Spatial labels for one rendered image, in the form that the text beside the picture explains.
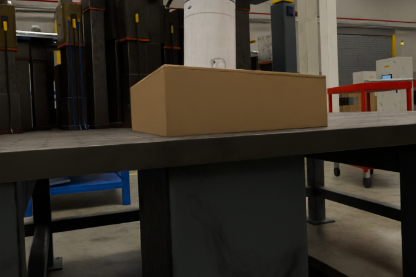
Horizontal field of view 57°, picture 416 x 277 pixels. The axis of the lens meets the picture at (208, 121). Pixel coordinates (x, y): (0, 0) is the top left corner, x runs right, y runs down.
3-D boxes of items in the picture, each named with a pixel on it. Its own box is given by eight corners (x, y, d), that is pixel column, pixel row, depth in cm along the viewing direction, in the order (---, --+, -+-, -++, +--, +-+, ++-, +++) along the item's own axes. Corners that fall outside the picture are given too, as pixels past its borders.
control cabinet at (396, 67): (376, 129, 1118) (374, 44, 1111) (390, 128, 1138) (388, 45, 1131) (400, 130, 1043) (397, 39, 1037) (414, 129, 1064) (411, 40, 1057)
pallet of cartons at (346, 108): (384, 124, 1396) (382, 86, 1393) (367, 125, 1363) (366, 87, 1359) (358, 123, 1506) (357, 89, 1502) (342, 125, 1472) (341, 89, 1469)
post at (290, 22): (285, 117, 157) (281, 8, 156) (300, 117, 151) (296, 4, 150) (272, 118, 152) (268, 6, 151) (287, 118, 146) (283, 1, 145)
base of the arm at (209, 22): (265, 81, 83) (264, -4, 84) (179, 77, 77) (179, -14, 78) (233, 91, 101) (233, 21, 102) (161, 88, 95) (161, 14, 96)
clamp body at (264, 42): (270, 118, 177) (267, 38, 176) (291, 117, 167) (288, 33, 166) (259, 119, 172) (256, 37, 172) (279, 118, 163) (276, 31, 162)
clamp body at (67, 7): (81, 130, 121) (75, 10, 120) (93, 130, 113) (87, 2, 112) (59, 132, 117) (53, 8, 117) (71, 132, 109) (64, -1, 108)
